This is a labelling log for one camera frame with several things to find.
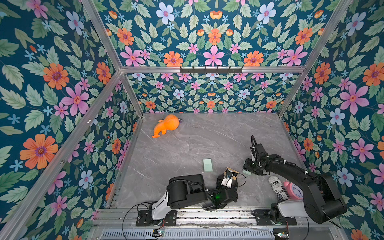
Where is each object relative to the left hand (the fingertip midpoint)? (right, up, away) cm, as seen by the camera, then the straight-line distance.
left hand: (233, 178), depth 87 cm
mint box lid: (+7, +5, -4) cm, 9 cm away
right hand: (+10, +6, +3) cm, 12 cm away
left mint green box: (-15, +7, +3) cm, 17 cm away
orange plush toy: (-41, +33, +18) cm, 56 cm away
